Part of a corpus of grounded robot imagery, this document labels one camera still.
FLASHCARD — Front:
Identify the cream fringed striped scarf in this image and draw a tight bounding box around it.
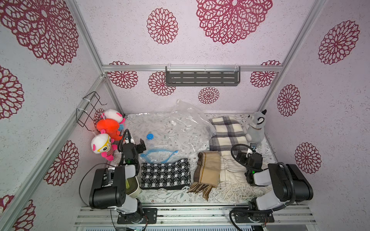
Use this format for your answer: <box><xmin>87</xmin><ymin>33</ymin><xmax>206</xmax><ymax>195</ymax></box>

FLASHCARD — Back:
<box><xmin>219</xmin><ymin>151</ymin><xmax>272</xmax><ymax>204</ymax></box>

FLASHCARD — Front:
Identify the grey cream plaid scarf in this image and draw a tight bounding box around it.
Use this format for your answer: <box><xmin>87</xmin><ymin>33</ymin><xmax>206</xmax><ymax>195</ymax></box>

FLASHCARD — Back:
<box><xmin>209</xmin><ymin>116</ymin><xmax>248</xmax><ymax>153</ymax></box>

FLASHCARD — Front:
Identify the brown tan fringed scarf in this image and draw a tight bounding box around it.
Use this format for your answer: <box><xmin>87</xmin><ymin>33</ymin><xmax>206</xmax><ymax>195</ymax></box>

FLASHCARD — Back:
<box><xmin>188</xmin><ymin>151</ymin><xmax>221</xmax><ymax>201</ymax></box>

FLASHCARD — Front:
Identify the black white knit scarf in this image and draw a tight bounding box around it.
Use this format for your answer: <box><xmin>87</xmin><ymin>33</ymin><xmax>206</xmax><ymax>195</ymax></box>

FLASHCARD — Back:
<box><xmin>140</xmin><ymin>159</ymin><xmax>191</xmax><ymax>190</ymax></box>

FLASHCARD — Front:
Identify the clear plastic vacuum bag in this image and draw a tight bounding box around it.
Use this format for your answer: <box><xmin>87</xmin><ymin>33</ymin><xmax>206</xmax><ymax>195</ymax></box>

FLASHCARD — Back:
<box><xmin>126</xmin><ymin>100</ymin><xmax>216</xmax><ymax>152</ymax></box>

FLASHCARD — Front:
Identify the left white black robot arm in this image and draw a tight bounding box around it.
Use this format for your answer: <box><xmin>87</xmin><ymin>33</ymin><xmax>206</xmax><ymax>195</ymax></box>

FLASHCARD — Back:
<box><xmin>88</xmin><ymin>129</ymin><xmax>146</xmax><ymax>223</ymax></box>

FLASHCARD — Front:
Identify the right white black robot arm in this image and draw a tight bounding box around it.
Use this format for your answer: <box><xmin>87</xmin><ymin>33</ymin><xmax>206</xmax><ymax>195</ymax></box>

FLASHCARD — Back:
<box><xmin>229</xmin><ymin>144</ymin><xmax>314</xmax><ymax>225</ymax></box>

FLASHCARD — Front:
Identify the blue round bag valve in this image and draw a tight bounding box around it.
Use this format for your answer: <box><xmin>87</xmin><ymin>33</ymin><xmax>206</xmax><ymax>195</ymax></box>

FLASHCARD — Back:
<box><xmin>146</xmin><ymin>133</ymin><xmax>154</xmax><ymax>140</ymax></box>

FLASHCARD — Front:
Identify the lower white pink plush toy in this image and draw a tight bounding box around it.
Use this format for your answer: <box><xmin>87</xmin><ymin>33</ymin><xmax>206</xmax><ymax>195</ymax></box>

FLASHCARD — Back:
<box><xmin>91</xmin><ymin>133</ymin><xmax>118</xmax><ymax>161</ymax></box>

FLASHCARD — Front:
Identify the white pink plush toy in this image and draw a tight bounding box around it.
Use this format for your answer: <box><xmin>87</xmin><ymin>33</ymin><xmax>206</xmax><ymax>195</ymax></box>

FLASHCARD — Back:
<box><xmin>100</xmin><ymin>109</ymin><xmax>125</xmax><ymax>124</ymax></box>
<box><xmin>91</xmin><ymin>133</ymin><xmax>118</xmax><ymax>161</ymax></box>

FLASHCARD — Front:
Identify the red plush toy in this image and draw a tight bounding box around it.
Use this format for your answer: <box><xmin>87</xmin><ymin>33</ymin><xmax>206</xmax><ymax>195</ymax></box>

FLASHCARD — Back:
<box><xmin>96</xmin><ymin>118</ymin><xmax>123</xmax><ymax>141</ymax></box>

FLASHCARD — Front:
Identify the grey plush husky toy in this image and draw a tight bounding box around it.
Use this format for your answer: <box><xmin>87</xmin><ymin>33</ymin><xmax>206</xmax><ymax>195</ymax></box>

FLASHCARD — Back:
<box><xmin>243</xmin><ymin>109</ymin><xmax>267</xmax><ymax>147</ymax></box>

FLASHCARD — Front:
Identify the white green lidded container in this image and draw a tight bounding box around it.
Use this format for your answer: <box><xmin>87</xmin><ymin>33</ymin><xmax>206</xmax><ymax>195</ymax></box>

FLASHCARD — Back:
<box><xmin>126</xmin><ymin>176</ymin><xmax>142</xmax><ymax>198</ymax></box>

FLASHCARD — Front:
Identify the upper white pink plush toy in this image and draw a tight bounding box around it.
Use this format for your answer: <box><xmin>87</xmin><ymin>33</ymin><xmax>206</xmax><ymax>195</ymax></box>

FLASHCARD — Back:
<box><xmin>100</xmin><ymin>109</ymin><xmax>125</xmax><ymax>124</ymax></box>

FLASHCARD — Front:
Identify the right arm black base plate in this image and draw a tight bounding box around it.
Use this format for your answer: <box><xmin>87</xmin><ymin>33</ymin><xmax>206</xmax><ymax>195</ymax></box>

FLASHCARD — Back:
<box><xmin>229</xmin><ymin>208</ymin><xmax>275</xmax><ymax>224</ymax></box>

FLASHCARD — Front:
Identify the black wire wall rack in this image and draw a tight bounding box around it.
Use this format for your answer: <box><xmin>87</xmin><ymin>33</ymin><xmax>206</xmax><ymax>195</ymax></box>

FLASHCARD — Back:
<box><xmin>75</xmin><ymin>91</ymin><xmax>107</xmax><ymax>131</ymax></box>

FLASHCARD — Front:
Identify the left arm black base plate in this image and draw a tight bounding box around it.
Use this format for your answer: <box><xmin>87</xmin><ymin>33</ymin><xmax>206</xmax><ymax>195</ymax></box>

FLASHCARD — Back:
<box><xmin>117</xmin><ymin>208</ymin><xmax>158</xmax><ymax>225</ymax></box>

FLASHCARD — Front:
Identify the grey metal wall shelf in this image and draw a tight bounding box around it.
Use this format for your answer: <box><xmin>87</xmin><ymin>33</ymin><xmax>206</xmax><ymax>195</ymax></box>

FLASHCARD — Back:
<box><xmin>165</xmin><ymin>66</ymin><xmax>241</xmax><ymax>87</ymax></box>

